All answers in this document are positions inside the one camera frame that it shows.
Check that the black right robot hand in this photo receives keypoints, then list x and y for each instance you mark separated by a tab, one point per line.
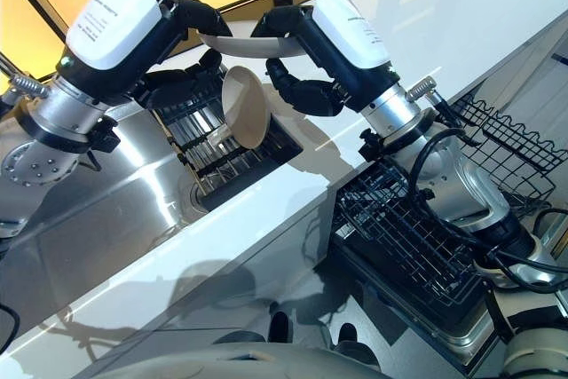
350	41

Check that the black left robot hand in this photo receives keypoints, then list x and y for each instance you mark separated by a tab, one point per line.
111	19

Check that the white round plate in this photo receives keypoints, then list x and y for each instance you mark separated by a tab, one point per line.
248	47

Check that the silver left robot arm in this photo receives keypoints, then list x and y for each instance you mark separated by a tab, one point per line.
66	108

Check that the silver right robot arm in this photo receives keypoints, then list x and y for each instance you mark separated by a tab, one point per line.
448	179

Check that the black dishwasher plate rack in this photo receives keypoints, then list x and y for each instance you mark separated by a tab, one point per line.
399	237

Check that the beige round plate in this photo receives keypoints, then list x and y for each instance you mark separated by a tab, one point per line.
246	108

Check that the black dish rack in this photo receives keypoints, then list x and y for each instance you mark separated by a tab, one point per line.
199	130

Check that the stainless steel sink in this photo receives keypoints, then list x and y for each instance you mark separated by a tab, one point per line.
111	201

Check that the round sink drain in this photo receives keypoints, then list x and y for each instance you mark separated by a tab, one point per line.
197	195

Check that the dark left robot foot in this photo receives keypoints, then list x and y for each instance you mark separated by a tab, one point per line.
280	326

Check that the dark robot foot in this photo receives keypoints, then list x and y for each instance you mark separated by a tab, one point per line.
280	326
355	343

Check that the dark right robot foot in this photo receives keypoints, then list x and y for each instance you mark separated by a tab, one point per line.
355	343

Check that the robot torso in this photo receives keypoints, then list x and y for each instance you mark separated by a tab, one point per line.
310	363

